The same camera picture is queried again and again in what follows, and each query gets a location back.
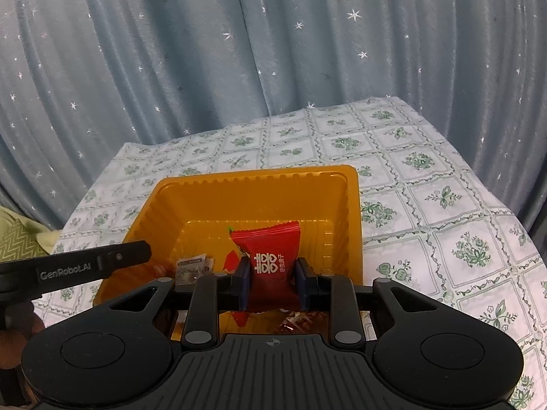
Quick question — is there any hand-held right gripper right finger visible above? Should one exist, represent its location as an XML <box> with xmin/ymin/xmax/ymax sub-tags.
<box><xmin>295</xmin><ymin>257</ymin><xmax>437</xmax><ymax>350</ymax></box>

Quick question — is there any orange plastic tray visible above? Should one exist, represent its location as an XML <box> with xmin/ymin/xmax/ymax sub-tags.
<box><xmin>92</xmin><ymin>164</ymin><xmax>365</xmax><ymax>342</ymax></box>

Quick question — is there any blue star curtain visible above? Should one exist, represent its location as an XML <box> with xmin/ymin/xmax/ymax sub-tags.
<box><xmin>0</xmin><ymin>0</ymin><xmax>547</xmax><ymax>233</ymax></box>

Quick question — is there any floral green white tablecloth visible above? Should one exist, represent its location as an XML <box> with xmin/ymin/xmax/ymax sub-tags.
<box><xmin>32</xmin><ymin>96</ymin><xmax>547</xmax><ymax>410</ymax></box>

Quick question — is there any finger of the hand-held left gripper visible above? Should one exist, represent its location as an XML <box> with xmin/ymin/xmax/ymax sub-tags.
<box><xmin>97</xmin><ymin>240</ymin><xmax>153</xmax><ymax>276</ymax></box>

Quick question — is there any clear snack packet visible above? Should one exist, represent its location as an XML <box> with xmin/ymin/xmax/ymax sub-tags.
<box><xmin>175</xmin><ymin>254</ymin><xmax>214</xmax><ymax>285</ymax></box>

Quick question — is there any red and green snack packet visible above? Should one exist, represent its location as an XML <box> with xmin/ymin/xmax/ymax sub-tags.
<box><xmin>223</xmin><ymin>225</ymin><xmax>251</xmax><ymax>274</ymax></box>

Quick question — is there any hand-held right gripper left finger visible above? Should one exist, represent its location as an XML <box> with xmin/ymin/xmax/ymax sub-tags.
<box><xmin>109</xmin><ymin>257</ymin><xmax>253</xmax><ymax>350</ymax></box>

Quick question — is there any brown snack packet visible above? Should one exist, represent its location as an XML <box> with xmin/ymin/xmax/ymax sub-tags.
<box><xmin>273</xmin><ymin>310</ymin><xmax>330</xmax><ymax>336</ymax></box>

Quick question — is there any red candy packet white symbol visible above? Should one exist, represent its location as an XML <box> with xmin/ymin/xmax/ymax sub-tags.
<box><xmin>228</xmin><ymin>221</ymin><xmax>302</xmax><ymax>327</ymax></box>

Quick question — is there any green zigzag cushion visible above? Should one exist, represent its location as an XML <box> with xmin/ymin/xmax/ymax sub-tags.
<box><xmin>0</xmin><ymin>206</ymin><xmax>61</xmax><ymax>263</ymax></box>

